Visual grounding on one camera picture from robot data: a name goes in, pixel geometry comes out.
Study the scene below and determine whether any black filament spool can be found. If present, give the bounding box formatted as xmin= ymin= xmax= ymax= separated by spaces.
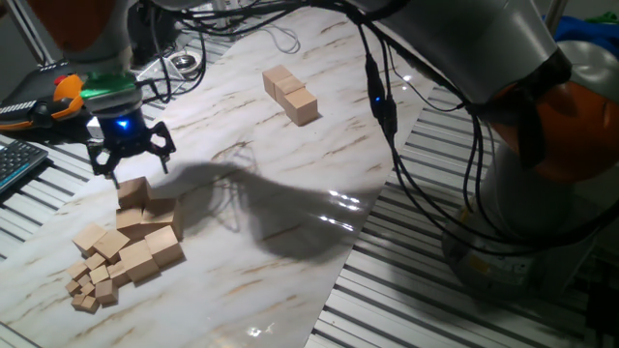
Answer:
xmin=128 ymin=0 xmax=178 ymax=65

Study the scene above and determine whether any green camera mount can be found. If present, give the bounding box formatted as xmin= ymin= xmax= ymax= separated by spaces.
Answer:
xmin=78 ymin=71 xmax=142 ymax=116

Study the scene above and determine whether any blue bag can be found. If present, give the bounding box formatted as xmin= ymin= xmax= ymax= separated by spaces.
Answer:
xmin=553 ymin=15 xmax=619 ymax=47

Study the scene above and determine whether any large wooden cube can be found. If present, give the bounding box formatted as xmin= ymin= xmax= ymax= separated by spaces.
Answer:
xmin=274 ymin=75 xmax=308 ymax=105
xmin=261 ymin=64 xmax=294 ymax=101
xmin=115 ymin=207 xmax=145 ymax=242
xmin=116 ymin=175 xmax=152 ymax=211
xmin=140 ymin=197 xmax=185 ymax=242
xmin=283 ymin=87 xmax=320 ymax=128

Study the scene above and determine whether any small wooden cube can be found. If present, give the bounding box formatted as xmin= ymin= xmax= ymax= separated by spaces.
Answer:
xmin=66 ymin=259 xmax=91 ymax=281
xmin=89 ymin=264 xmax=111 ymax=285
xmin=84 ymin=251 xmax=107 ymax=272
xmin=106 ymin=260 xmax=133 ymax=289
xmin=94 ymin=278 xmax=120 ymax=306

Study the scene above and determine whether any marble pattern board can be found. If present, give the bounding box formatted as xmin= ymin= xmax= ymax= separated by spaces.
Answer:
xmin=0 ymin=0 xmax=452 ymax=348

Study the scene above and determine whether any green cloth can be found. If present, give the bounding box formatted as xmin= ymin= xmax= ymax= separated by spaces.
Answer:
xmin=584 ymin=12 xmax=619 ymax=25

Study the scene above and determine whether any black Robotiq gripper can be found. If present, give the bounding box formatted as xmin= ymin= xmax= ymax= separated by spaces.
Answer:
xmin=86 ymin=106 xmax=177 ymax=190

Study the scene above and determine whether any medium wooden cube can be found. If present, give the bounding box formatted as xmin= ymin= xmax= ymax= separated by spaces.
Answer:
xmin=92 ymin=228 xmax=132 ymax=265
xmin=72 ymin=221 xmax=108 ymax=257
xmin=118 ymin=239 xmax=162 ymax=284
xmin=144 ymin=224 xmax=186 ymax=269

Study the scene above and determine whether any aluminium frame post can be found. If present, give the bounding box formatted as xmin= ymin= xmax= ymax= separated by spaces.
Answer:
xmin=2 ymin=0 xmax=54 ymax=67
xmin=212 ymin=0 xmax=229 ymax=28

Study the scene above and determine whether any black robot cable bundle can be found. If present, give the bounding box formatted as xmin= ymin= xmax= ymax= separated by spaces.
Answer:
xmin=137 ymin=0 xmax=619 ymax=257

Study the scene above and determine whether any orange black teach pendant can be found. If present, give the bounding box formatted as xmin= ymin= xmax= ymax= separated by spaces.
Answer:
xmin=0 ymin=58 xmax=87 ymax=132

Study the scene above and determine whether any aluminium frame beam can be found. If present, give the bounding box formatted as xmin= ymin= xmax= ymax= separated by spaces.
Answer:
xmin=545 ymin=0 xmax=570 ymax=23

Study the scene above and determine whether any black computer keyboard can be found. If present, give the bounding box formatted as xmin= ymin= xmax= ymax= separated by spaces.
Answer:
xmin=0 ymin=139 xmax=50 ymax=195

